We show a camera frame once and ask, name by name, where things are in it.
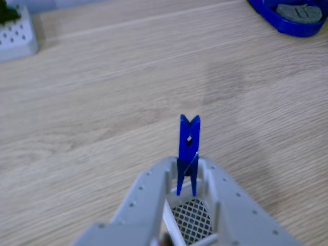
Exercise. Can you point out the white mesh crate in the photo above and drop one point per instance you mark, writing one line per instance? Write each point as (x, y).
(192, 220)

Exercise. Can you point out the blue plastic tray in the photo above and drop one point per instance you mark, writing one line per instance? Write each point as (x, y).
(289, 28)

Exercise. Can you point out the grey round pad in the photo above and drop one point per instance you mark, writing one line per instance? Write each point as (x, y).
(298, 12)

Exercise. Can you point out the white perforated box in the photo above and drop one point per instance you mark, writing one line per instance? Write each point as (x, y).
(15, 41)

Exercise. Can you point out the blue clothes peg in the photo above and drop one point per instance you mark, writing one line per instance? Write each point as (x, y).
(188, 153)

